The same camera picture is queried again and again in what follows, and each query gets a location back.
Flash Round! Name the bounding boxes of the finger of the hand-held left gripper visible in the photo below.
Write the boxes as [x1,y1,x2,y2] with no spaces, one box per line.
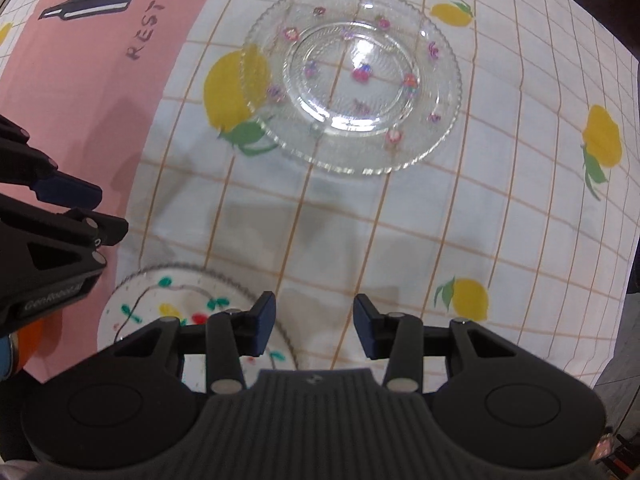
[0,114,103,211]
[0,192,129,307]

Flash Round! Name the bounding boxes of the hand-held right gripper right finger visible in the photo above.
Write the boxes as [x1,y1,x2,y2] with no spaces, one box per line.
[353,294,521,394]

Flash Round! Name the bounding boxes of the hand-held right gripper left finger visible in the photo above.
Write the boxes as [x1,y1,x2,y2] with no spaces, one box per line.
[112,291,278,395]

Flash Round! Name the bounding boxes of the white painted fruit plate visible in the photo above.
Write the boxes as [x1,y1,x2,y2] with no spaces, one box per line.
[98,271,283,395]

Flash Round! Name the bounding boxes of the small glass cherry plate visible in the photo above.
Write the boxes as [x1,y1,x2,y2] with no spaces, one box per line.
[239,0,463,178]

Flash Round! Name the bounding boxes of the pink printed table runner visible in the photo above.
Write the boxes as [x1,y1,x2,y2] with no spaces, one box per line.
[0,0,233,377]

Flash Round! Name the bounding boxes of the lemon checked tablecloth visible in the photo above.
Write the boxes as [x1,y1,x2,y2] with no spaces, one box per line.
[0,0,640,392]

